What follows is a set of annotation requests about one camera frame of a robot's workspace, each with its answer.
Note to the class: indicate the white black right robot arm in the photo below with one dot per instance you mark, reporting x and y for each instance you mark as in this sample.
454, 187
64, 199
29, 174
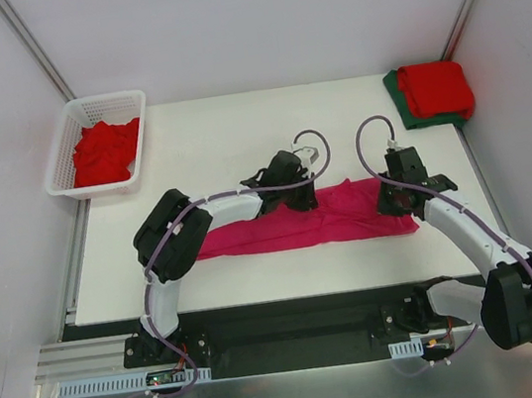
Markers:
503, 306

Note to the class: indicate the white slotted cable duct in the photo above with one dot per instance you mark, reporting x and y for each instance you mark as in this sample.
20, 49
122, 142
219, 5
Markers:
131, 382
405, 350

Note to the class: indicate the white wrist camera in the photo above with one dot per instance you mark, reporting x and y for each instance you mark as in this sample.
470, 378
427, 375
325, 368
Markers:
307, 156
392, 144

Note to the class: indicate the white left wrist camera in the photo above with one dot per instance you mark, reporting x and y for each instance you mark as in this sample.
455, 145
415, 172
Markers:
307, 156

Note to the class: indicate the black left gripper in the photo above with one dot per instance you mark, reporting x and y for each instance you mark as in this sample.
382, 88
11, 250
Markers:
302, 194

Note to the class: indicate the folded green t shirt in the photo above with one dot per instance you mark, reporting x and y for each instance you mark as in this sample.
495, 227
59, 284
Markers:
410, 122

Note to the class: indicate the right white slotted cable duct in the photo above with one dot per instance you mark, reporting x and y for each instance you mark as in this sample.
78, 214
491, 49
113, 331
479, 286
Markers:
405, 350

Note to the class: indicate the aluminium frame rail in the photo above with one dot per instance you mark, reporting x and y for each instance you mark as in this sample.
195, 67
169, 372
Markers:
80, 359

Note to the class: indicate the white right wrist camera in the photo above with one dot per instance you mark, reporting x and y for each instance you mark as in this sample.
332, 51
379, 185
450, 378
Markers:
392, 144

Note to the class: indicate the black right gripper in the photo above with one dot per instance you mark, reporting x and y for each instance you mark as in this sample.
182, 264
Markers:
392, 201

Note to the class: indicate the white plastic laundry basket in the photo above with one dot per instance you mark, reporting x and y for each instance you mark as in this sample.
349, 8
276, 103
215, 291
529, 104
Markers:
118, 108

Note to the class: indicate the folded red t shirt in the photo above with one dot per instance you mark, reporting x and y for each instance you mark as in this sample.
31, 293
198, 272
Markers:
434, 88

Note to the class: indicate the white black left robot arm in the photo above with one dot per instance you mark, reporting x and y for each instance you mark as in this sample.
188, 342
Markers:
171, 238

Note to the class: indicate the left white slotted cable duct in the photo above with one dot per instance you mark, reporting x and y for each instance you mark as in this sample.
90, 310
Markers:
131, 382

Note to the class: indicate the pink t shirt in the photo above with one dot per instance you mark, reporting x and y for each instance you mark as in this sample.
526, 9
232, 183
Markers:
346, 212

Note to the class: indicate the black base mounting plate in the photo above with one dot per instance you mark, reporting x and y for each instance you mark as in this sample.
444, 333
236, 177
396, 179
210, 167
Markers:
269, 337

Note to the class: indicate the crumpled red t shirt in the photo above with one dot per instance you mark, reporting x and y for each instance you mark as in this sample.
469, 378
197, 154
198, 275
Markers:
104, 153

